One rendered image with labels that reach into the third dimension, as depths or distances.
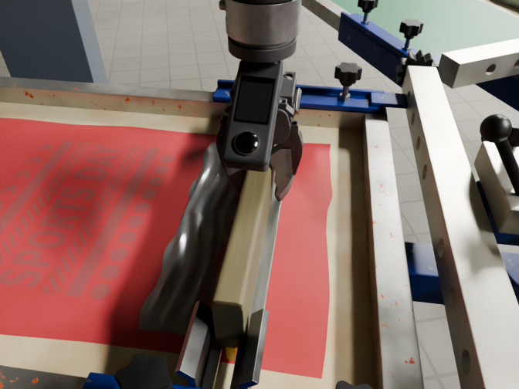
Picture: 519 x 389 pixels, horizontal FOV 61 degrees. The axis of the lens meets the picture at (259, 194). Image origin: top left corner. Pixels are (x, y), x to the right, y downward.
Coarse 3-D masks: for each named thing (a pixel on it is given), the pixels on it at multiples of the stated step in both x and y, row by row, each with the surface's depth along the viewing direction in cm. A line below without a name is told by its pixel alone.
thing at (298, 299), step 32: (160, 224) 61; (160, 256) 56; (288, 256) 56; (320, 256) 56; (0, 288) 53; (128, 288) 53; (288, 288) 53; (320, 288) 53; (0, 320) 49; (32, 320) 49; (64, 320) 49; (96, 320) 49; (128, 320) 49; (288, 320) 49; (320, 320) 49; (224, 352) 46; (288, 352) 46; (320, 352) 46
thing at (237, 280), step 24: (264, 192) 50; (240, 216) 47; (264, 216) 50; (240, 240) 44; (240, 264) 42; (216, 288) 40; (240, 288) 40; (216, 312) 40; (240, 312) 39; (216, 336) 42; (240, 336) 42
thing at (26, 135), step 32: (0, 128) 78; (32, 128) 78; (64, 128) 78; (96, 128) 78; (128, 128) 78; (0, 160) 71; (192, 160) 71; (320, 160) 71; (160, 192) 65; (288, 192) 65; (320, 192) 65; (288, 224) 61; (320, 224) 61
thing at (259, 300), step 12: (276, 204) 58; (276, 216) 56; (276, 228) 54; (264, 240) 53; (264, 252) 52; (264, 264) 50; (264, 276) 49; (264, 288) 48; (264, 300) 47; (252, 312) 46
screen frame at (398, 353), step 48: (0, 96) 84; (48, 96) 83; (96, 96) 81; (144, 96) 80; (192, 96) 80; (384, 144) 69; (384, 192) 60; (384, 240) 54; (384, 288) 48; (384, 336) 44; (0, 384) 40; (48, 384) 40; (384, 384) 40
